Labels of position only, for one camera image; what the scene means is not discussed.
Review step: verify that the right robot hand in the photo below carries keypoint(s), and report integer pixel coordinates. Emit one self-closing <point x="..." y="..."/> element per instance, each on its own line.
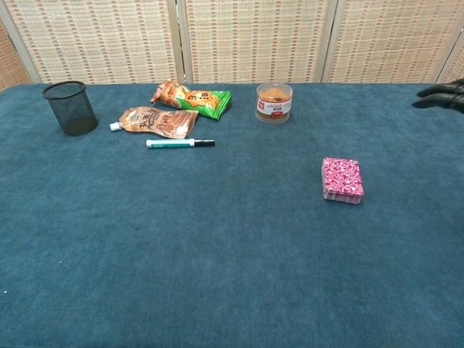
<point x="444" y="96"/>

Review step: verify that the pink patterned card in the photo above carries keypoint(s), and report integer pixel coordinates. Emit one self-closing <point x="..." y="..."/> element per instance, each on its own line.
<point x="342" y="177"/>

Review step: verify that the beige woven screen panel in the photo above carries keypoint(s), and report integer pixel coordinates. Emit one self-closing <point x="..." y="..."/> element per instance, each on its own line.
<point x="98" y="40"/>
<point x="455" y="69"/>
<point x="253" y="40"/>
<point x="391" y="40"/>

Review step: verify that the clear jar orange contents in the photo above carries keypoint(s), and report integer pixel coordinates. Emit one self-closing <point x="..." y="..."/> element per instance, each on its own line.
<point x="274" y="105"/>

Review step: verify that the green orange snack bag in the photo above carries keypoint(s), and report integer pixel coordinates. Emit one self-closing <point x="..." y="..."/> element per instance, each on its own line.
<point x="197" y="99"/>

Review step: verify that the green white marker pen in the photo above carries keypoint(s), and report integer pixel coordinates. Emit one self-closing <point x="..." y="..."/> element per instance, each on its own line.
<point x="170" y="144"/>

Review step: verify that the brown spout sauce pouch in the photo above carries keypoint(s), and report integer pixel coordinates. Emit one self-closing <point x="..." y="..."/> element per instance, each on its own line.
<point x="163" y="123"/>

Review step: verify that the black mesh pen cup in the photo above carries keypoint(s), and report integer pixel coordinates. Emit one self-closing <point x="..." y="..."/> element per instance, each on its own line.
<point x="74" y="112"/>

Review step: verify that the orange woven screen panel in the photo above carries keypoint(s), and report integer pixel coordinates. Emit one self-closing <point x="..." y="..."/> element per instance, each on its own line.
<point x="11" y="65"/>

